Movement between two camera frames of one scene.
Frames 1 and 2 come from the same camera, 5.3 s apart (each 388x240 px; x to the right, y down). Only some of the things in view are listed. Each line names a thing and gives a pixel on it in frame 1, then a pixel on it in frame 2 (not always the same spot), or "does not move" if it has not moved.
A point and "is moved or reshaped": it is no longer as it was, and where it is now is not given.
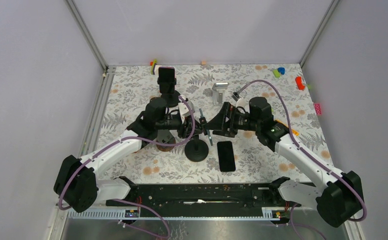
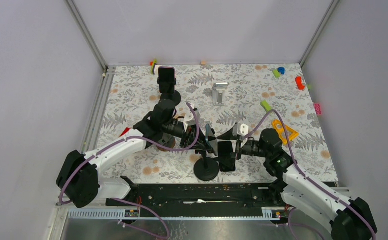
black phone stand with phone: x=167 y=81 does not move
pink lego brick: x=317 y=107 does not move
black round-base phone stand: x=196 y=150 is moved or reshaped
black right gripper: x=221 y=128 → x=229 y=136
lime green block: x=276 y=73 does not move
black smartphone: x=226 y=156 does not move
